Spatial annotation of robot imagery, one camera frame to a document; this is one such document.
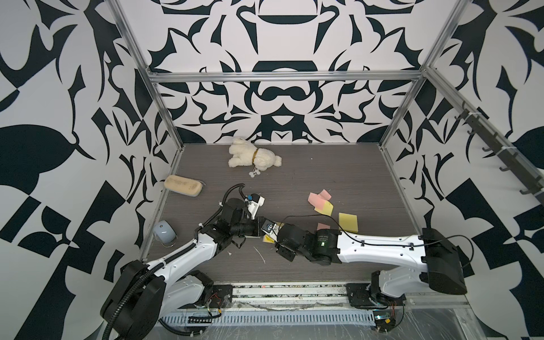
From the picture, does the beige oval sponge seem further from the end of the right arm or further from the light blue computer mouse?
the end of the right arm

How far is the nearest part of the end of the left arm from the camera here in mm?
625

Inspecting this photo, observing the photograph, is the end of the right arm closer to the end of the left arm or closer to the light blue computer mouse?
the end of the left arm

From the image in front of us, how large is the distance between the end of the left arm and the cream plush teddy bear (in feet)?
1.24

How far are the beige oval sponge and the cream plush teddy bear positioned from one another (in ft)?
0.63

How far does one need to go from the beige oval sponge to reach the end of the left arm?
38 centimetres

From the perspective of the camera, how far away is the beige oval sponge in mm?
1009

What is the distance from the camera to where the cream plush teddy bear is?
3.44 ft
